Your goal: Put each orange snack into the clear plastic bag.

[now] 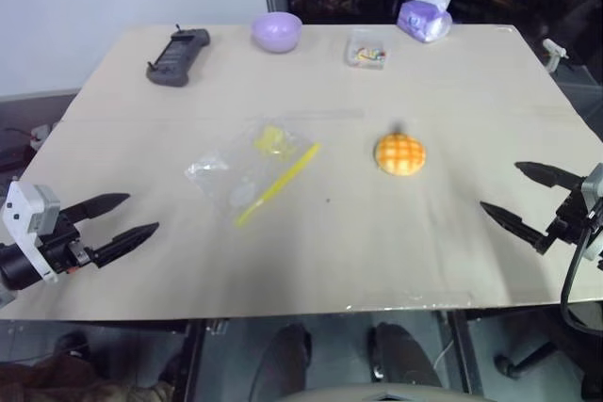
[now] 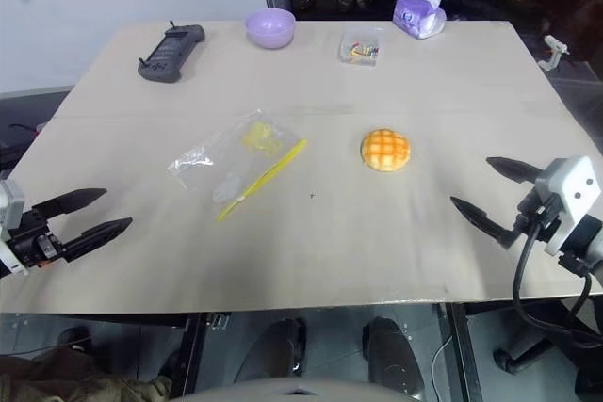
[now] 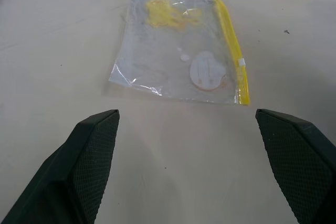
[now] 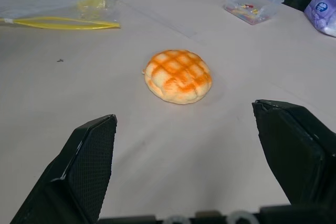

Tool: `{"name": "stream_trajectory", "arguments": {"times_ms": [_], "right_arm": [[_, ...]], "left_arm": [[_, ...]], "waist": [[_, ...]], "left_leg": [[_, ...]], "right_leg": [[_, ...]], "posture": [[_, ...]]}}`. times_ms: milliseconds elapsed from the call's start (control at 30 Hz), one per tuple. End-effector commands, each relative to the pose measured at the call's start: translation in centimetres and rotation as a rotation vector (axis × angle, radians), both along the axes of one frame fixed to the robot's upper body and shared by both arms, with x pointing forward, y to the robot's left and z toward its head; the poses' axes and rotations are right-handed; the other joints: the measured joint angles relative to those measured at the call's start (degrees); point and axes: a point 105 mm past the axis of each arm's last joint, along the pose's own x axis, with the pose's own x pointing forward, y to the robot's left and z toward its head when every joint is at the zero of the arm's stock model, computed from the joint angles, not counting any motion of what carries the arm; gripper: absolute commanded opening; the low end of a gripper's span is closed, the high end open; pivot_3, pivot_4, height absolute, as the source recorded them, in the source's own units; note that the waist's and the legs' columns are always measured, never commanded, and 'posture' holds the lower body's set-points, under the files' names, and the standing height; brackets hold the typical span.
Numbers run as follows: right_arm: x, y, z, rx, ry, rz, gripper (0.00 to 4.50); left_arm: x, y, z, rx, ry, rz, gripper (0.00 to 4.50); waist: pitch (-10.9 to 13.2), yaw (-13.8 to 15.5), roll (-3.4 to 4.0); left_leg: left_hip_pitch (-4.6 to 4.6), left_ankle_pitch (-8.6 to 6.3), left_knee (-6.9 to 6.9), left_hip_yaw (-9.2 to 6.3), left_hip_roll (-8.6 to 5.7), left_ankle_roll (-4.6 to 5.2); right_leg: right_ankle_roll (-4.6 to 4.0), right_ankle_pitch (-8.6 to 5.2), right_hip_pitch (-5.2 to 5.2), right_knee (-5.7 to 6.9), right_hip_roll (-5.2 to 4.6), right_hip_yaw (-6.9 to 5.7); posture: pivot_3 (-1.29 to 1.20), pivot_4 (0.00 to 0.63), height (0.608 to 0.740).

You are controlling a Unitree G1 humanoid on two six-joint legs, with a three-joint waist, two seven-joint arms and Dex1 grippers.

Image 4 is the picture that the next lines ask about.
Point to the clear box of colourful pieces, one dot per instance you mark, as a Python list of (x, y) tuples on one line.
[(252, 5)]

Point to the purple tissue pack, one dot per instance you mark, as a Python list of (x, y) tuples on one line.
[(323, 14)]

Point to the round orange crosshatched bread bun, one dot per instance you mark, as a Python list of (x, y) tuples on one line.
[(178, 75)]

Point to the clear yellow-zip plastic bag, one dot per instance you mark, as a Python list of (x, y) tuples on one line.
[(50, 1)]

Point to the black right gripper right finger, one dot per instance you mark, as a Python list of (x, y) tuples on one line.
[(296, 150)]

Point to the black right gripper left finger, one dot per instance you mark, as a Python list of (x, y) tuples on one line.
[(78, 171)]

